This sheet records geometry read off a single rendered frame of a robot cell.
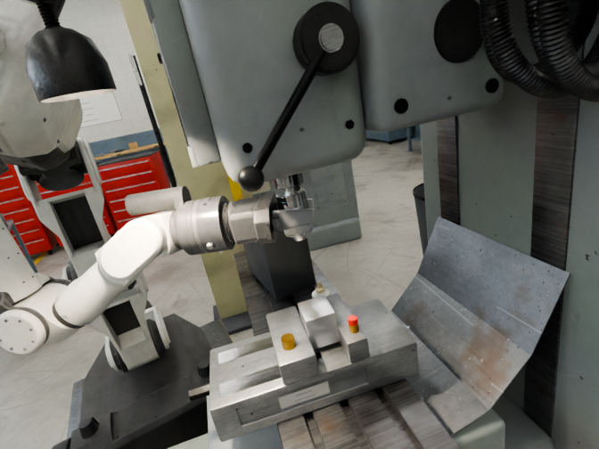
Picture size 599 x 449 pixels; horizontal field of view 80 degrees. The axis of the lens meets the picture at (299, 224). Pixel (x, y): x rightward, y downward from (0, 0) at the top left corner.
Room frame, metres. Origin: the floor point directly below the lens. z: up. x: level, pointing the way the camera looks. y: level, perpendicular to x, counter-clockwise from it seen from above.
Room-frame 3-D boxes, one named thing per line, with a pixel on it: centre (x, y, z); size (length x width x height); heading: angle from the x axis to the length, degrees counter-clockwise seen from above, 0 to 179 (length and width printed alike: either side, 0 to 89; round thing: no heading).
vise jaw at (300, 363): (0.52, 0.06, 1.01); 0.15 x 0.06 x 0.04; 9
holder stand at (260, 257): (0.93, 0.08, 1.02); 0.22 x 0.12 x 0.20; 22
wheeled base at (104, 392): (1.10, 0.66, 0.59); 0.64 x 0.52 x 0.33; 24
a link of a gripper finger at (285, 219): (0.50, 0.01, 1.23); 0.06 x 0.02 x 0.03; 84
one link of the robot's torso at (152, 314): (1.13, 0.67, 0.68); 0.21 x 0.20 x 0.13; 24
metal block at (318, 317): (0.53, 0.00, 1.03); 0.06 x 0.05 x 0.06; 9
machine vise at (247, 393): (0.52, 0.03, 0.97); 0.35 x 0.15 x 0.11; 99
